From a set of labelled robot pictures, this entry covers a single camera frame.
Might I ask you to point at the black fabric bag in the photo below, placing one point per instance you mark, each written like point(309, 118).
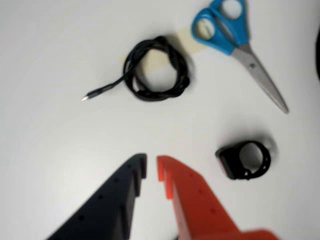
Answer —
point(318, 57)

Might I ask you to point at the beige tape patch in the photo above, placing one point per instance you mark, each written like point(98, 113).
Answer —
point(185, 40)

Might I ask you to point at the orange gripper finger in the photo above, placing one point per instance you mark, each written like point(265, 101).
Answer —
point(200, 205)

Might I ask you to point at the navy gripper finger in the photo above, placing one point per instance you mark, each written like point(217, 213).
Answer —
point(100, 212)

